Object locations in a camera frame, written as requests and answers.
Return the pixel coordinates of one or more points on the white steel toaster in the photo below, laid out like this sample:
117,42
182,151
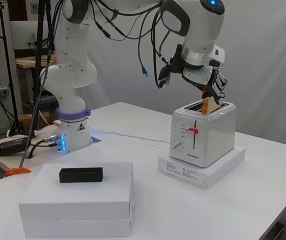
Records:
209,136

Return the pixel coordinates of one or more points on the orange plastic tool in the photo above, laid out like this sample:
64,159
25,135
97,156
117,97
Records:
18,171

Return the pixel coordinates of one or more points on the white hanging sheet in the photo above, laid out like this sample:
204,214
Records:
266,66

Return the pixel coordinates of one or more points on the black power adapter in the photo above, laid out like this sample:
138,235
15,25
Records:
13,146

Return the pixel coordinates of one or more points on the white flat box with print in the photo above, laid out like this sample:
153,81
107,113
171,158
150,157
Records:
203,175

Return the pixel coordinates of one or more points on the black upright pole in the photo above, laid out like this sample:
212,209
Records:
40,50

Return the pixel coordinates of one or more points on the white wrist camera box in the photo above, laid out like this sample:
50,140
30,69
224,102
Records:
218,55

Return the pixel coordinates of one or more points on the red toaster lever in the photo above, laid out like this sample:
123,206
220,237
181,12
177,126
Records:
193,130

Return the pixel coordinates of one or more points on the wooden background table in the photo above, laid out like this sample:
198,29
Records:
28,62

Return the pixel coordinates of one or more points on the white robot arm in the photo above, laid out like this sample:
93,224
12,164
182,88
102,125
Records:
73,76

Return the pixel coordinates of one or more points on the black block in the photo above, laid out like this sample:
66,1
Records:
81,175

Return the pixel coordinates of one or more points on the toast slice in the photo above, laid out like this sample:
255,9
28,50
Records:
211,106

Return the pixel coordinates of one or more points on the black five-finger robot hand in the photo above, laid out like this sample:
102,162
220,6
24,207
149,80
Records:
196,75

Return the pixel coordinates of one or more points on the black tripod stand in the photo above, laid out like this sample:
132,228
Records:
9,76

